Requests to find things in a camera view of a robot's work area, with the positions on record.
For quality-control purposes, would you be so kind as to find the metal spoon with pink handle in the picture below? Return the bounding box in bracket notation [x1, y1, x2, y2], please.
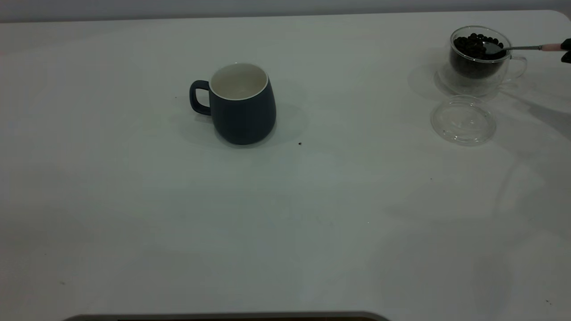
[484, 41, 563, 56]

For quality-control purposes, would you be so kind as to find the dark blue-grey ceramic mug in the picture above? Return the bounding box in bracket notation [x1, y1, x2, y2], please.
[190, 63, 277, 146]

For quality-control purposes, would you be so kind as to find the pile of coffee beans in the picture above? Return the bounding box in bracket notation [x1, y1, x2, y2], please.
[451, 33, 508, 80]

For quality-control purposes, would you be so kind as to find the clear round glass lid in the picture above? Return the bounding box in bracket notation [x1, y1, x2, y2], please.
[430, 95, 497, 146]

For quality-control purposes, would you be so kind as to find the clear double-wall glass cup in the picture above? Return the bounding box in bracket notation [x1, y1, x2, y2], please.
[437, 26, 528, 97]

